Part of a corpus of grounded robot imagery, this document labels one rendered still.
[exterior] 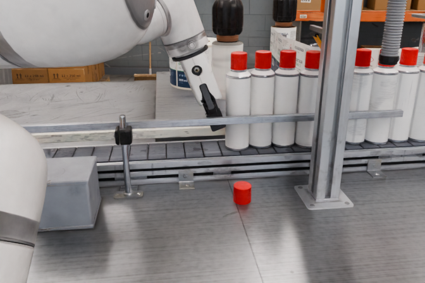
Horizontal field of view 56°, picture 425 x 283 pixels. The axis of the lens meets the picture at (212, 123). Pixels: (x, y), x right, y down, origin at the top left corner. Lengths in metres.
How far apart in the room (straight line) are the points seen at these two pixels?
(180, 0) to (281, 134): 0.35
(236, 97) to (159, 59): 4.67
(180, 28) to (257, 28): 4.55
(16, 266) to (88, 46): 0.14
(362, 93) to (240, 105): 0.26
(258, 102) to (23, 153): 0.64
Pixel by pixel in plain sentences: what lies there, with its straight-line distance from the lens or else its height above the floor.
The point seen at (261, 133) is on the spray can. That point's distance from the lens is 0.86.
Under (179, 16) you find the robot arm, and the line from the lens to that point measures 0.75.
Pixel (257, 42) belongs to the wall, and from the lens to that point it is 5.31.
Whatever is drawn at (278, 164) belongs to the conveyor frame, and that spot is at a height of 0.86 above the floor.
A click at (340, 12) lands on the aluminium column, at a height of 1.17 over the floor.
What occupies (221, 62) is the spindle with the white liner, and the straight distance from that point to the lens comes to 1.07.
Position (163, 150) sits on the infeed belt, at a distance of 0.86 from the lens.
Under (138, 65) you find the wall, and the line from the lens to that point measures 5.55.
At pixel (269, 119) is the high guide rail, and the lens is 0.82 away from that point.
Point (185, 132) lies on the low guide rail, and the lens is 0.89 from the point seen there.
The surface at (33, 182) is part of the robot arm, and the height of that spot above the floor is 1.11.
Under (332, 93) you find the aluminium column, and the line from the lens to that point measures 0.71.
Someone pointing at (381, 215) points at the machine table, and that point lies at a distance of 0.79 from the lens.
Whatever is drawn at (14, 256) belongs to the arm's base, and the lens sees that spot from 0.25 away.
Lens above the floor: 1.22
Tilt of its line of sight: 20 degrees down
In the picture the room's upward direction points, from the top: straight up
